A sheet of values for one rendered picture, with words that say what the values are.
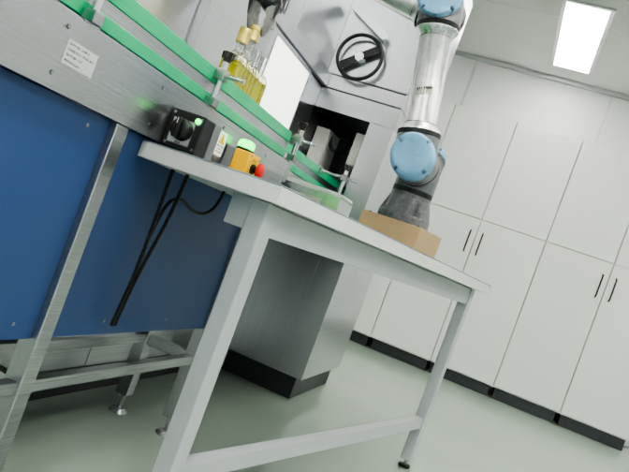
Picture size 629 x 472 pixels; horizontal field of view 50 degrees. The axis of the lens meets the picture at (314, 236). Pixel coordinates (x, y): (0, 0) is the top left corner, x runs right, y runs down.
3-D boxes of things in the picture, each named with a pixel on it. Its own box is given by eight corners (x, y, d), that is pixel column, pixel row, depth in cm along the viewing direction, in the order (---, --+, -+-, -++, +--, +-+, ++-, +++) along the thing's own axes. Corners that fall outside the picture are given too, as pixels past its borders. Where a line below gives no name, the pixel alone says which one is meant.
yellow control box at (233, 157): (226, 177, 171) (237, 150, 172) (253, 186, 169) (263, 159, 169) (215, 172, 165) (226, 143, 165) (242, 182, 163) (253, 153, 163)
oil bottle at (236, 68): (206, 124, 190) (233, 52, 190) (224, 129, 188) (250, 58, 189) (197, 118, 185) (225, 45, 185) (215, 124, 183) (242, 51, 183)
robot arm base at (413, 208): (433, 235, 194) (446, 203, 194) (415, 226, 181) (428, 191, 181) (388, 221, 202) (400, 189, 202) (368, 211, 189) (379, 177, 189)
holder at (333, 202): (270, 201, 231) (278, 181, 231) (343, 228, 223) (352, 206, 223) (253, 194, 215) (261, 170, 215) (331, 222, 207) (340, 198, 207)
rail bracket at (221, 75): (208, 109, 154) (227, 53, 154) (235, 117, 152) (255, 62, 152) (200, 103, 151) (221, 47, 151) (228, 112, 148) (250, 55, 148)
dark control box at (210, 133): (177, 154, 145) (191, 117, 145) (209, 165, 143) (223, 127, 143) (158, 144, 137) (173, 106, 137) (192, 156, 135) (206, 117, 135)
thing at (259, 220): (410, 468, 254) (475, 290, 254) (133, 572, 122) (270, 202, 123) (388, 457, 259) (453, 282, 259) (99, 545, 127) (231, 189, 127)
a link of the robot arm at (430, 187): (435, 199, 196) (451, 155, 196) (430, 193, 183) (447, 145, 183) (396, 187, 199) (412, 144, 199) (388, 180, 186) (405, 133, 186)
